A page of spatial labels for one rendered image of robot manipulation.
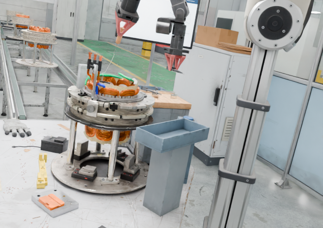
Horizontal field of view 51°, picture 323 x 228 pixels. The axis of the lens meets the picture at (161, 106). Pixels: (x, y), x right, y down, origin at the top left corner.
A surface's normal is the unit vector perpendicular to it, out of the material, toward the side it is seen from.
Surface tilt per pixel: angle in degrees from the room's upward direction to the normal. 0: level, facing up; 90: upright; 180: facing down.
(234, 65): 90
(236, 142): 90
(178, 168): 90
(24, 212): 0
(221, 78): 90
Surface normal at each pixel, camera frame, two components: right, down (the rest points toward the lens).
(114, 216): 0.16, -0.96
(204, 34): -0.81, 0.01
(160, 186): -0.64, 0.09
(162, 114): 0.40, 0.29
